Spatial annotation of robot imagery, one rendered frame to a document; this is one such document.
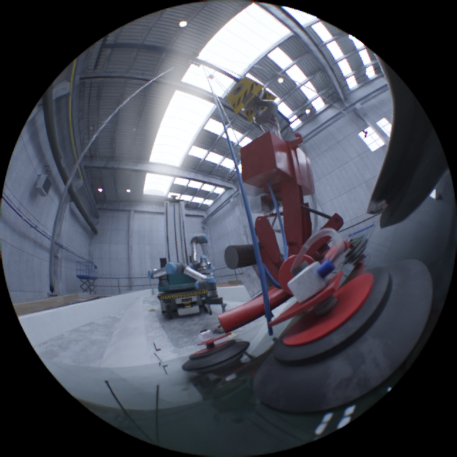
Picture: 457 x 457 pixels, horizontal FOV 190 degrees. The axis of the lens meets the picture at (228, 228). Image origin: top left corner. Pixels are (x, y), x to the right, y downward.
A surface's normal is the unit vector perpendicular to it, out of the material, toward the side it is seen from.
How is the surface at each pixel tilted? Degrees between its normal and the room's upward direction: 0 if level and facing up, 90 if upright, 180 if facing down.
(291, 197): 90
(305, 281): 91
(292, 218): 90
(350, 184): 90
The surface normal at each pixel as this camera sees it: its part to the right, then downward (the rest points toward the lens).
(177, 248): 0.41, -0.36
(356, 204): -0.80, -0.04
